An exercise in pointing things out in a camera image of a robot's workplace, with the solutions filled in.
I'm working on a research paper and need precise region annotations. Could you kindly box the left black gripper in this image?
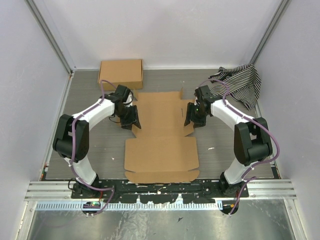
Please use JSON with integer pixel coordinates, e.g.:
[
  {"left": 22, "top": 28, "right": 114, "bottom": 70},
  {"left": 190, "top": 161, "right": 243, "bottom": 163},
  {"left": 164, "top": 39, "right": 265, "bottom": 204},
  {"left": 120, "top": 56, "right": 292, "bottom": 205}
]
[{"left": 115, "top": 104, "right": 142, "bottom": 131}]

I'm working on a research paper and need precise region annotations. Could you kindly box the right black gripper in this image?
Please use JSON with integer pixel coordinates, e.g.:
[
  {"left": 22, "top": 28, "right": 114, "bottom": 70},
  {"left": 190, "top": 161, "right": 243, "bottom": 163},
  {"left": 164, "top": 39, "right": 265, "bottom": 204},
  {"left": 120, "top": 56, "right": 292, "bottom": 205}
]
[{"left": 184, "top": 102, "right": 209, "bottom": 129}]

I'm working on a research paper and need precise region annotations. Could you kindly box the brown cardboard box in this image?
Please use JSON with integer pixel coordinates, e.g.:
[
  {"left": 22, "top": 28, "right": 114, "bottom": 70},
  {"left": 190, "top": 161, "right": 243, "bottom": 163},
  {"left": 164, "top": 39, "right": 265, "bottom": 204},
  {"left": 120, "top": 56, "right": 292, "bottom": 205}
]
[
  {"left": 97, "top": 59, "right": 143, "bottom": 91},
  {"left": 124, "top": 90, "right": 200, "bottom": 184}
]

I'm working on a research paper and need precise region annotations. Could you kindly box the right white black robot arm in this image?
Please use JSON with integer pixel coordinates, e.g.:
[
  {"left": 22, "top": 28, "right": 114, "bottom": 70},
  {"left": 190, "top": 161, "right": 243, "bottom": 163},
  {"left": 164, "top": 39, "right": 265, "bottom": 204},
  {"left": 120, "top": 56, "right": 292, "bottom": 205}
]
[{"left": 184, "top": 85, "right": 273, "bottom": 198}]

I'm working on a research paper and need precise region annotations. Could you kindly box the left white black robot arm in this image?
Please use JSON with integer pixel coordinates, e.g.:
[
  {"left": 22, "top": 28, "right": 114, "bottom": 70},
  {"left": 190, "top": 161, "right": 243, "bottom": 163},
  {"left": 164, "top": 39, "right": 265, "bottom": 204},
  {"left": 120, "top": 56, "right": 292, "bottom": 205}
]
[{"left": 52, "top": 85, "right": 142, "bottom": 199}]

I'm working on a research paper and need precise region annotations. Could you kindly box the folded brown cardboard box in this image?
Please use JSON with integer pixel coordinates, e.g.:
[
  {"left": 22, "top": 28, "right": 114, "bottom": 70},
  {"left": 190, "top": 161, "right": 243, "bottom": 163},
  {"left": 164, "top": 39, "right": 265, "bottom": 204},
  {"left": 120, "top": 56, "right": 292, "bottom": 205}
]
[{"left": 97, "top": 59, "right": 143, "bottom": 91}]

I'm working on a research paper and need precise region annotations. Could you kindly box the striped black white cloth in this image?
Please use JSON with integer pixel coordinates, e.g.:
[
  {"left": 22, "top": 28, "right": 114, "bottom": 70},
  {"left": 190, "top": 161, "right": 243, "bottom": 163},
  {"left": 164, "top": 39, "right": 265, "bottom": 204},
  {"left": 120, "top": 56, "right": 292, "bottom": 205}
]
[{"left": 208, "top": 64, "right": 262, "bottom": 111}]

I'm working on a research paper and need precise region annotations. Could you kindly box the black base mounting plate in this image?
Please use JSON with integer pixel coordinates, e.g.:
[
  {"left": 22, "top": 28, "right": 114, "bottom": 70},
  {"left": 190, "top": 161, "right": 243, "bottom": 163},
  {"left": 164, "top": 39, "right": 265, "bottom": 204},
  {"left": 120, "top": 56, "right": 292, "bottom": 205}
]
[{"left": 67, "top": 179, "right": 242, "bottom": 204}]

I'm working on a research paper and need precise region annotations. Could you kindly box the white slotted cable duct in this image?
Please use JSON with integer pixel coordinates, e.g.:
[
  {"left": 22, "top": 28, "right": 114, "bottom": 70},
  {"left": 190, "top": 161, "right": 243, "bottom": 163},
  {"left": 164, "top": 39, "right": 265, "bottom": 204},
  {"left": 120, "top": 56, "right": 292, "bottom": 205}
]
[{"left": 35, "top": 201, "right": 223, "bottom": 212}]

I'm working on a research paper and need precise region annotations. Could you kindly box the aluminium front rail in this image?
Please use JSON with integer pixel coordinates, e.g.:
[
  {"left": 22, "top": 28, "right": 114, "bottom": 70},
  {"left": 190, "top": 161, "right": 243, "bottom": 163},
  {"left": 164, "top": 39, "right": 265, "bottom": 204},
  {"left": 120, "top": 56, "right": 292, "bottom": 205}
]
[{"left": 25, "top": 179, "right": 297, "bottom": 201}]

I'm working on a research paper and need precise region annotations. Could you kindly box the left aluminium corner post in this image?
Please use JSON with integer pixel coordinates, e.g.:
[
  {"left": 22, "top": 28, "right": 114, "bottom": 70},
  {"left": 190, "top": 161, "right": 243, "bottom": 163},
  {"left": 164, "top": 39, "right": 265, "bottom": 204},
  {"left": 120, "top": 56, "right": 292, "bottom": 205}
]
[{"left": 24, "top": 0, "right": 74, "bottom": 76}]

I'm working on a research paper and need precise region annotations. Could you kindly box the aluminium corner post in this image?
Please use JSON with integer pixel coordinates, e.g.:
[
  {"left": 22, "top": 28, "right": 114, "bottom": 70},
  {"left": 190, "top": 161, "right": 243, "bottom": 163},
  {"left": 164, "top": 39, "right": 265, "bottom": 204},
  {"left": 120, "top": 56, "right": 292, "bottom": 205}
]
[
  {"left": 24, "top": 0, "right": 74, "bottom": 76},
  {"left": 249, "top": 0, "right": 292, "bottom": 65}
]

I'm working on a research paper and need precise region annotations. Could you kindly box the right aluminium corner post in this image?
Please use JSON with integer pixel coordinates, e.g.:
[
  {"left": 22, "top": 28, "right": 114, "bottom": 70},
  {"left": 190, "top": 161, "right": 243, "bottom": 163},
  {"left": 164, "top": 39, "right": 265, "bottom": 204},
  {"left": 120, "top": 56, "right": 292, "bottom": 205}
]
[{"left": 249, "top": 0, "right": 292, "bottom": 65}]

